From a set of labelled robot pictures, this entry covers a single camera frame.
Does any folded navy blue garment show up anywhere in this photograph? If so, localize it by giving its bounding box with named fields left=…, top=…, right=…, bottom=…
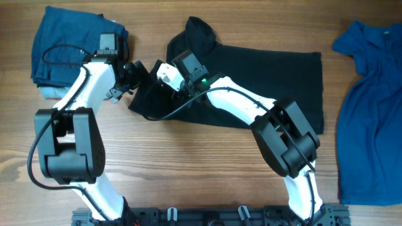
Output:
left=31, top=6, right=129, bottom=87

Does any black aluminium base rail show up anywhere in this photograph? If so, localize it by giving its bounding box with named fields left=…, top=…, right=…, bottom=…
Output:
left=70, top=205, right=352, bottom=226

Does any black polo shirt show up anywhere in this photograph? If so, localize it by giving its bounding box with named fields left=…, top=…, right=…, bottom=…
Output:
left=128, top=16, right=324, bottom=134

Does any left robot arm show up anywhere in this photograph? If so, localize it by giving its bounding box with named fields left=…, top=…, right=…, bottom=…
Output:
left=27, top=33, right=148, bottom=225

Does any folded light grey garment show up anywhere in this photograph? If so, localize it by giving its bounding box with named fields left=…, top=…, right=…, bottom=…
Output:
left=39, top=87, right=70, bottom=99

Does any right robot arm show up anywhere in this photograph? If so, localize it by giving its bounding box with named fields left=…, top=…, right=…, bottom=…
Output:
left=172, top=50, right=323, bottom=225

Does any blue polo shirt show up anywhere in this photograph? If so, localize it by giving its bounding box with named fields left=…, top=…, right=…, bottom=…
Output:
left=333, top=21, right=401, bottom=205

